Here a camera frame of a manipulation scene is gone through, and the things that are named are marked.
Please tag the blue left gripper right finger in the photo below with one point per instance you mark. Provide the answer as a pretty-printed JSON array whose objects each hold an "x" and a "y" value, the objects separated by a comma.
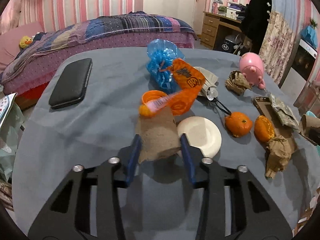
[{"x": 187, "y": 159}]

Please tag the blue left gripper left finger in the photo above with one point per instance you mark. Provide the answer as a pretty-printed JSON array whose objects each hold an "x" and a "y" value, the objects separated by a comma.
[{"x": 134, "y": 153}]

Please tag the orange plastic snack bag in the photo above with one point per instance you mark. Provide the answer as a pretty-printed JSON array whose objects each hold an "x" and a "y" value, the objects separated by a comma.
[{"x": 190, "y": 82}]

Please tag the brown paper ball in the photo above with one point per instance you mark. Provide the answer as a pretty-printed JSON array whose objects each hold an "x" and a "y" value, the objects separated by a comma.
[{"x": 237, "y": 83}]

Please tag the brown paper wad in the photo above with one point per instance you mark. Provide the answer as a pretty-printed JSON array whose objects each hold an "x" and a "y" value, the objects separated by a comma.
[{"x": 279, "y": 155}]

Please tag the blue plastic bag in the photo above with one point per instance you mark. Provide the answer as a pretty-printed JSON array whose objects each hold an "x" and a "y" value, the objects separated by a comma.
[{"x": 162, "y": 53}]

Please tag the grey printed snack packet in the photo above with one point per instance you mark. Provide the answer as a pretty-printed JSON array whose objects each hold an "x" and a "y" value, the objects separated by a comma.
[{"x": 284, "y": 112}]

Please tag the white round dish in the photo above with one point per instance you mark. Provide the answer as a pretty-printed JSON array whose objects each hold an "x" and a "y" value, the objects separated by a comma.
[{"x": 201, "y": 133}]

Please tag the whole orange mandarin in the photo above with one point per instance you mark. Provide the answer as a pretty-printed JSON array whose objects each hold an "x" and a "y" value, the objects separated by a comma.
[{"x": 238, "y": 124}]

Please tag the grey table cloth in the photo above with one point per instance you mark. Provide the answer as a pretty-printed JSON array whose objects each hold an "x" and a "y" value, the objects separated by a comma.
[{"x": 160, "y": 203}]

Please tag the half peeled mandarin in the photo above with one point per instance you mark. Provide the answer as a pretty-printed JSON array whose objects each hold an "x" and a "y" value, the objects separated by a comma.
[{"x": 263, "y": 129}]

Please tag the brown phone case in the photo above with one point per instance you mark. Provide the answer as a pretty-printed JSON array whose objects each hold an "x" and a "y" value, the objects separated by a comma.
[{"x": 264, "y": 107}]

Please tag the black appliance with white top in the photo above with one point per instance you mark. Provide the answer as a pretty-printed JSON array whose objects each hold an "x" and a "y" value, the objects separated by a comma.
[{"x": 298, "y": 70}]

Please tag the wooden desk with drawers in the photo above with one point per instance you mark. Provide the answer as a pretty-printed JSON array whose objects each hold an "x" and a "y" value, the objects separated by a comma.
[{"x": 223, "y": 34}]

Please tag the bed with plaid quilt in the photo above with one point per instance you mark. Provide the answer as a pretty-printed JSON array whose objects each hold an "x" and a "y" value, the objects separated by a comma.
[{"x": 32, "y": 68}]

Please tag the floral curtain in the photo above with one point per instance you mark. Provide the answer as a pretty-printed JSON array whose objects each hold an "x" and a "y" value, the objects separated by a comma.
[{"x": 277, "y": 46}]

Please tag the black hanging coat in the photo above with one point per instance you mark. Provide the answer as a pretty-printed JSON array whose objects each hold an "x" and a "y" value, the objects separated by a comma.
[{"x": 255, "y": 23}]

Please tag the desk lamp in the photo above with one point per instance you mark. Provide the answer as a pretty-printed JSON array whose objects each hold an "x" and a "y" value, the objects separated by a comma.
[{"x": 215, "y": 5}]

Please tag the yellow duck plush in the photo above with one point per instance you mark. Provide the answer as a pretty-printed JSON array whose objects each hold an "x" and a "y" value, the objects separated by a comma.
[{"x": 25, "y": 41}]

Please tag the beige drawstring pouch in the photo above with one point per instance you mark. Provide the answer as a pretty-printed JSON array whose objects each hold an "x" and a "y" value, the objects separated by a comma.
[{"x": 209, "y": 88}]

